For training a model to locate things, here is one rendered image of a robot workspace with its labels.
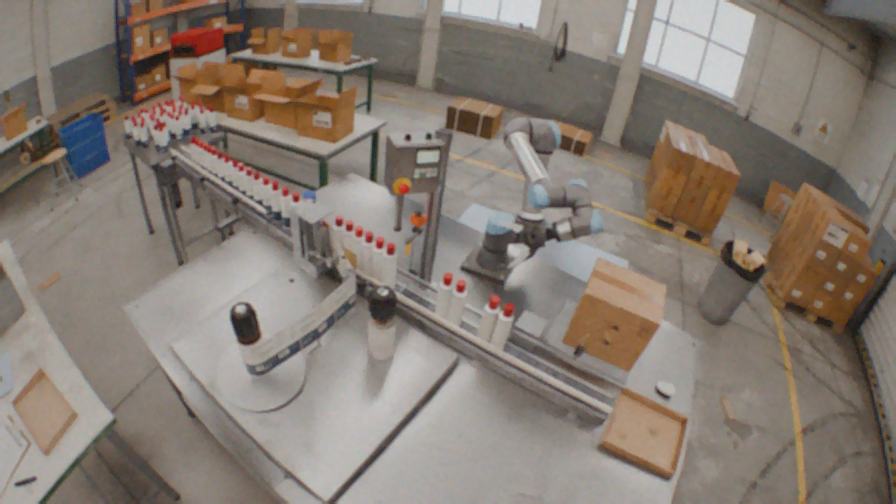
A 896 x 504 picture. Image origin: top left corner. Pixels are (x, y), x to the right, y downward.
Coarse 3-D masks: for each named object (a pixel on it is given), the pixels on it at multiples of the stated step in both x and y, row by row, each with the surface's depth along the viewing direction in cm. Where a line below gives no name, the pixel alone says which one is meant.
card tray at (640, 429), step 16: (624, 400) 136; (640, 400) 136; (624, 416) 131; (640, 416) 131; (656, 416) 131; (672, 416) 131; (608, 432) 125; (624, 432) 125; (640, 432) 125; (656, 432) 125; (672, 432) 125; (608, 448) 120; (624, 448) 120; (640, 448) 120; (656, 448) 120; (672, 448) 120; (640, 464) 115; (656, 464) 111; (672, 464) 115
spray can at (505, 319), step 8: (504, 312) 133; (512, 312) 133; (504, 320) 133; (512, 320) 134; (496, 328) 137; (504, 328) 135; (496, 336) 139; (504, 336) 138; (496, 344) 141; (504, 344) 142
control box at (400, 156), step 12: (408, 132) 134; (420, 132) 135; (432, 132) 137; (396, 144) 126; (408, 144) 128; (420, 144) 129; (432, 144) 130; (396, 156) 128; (408, 156) 130; (396, 168) 131; (408, 168) 132; (384, 180) 142; (396, 180) 133; (408, 180) 135; (420, 180) 137; (432, 180) 139; (396, 192) 136; (408, 192) 138; (420, 192) 140
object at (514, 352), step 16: (272, 224) 184; (400, 288) 162; (400, 304) 157; (432, 304) 158; (432, 320) 151; (464, 320) 154; (512, 352) 144; (544, 368) 140; (544, 384) 135; (576, 384) 135; (576, 400) 130; (608, 400) 131
